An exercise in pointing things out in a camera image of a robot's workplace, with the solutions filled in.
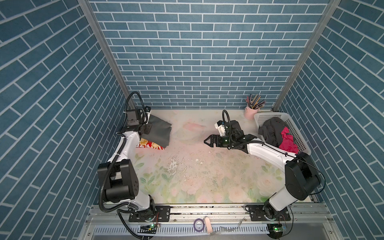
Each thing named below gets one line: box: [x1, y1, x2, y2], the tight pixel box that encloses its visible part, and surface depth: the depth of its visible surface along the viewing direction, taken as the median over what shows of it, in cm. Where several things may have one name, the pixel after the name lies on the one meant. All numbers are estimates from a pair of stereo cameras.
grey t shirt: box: [140, 114, 172, 148], surface depth 99 cm
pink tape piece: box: [205, 217, 213, 234], surface depth 70 cm
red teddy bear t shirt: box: [136, 138, 165, 150], surface depth 96 cm
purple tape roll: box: [193, 218, 205, 232], surface depth 72 cm
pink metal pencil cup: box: [244, 106, 260, 120], surface depth 112 cm
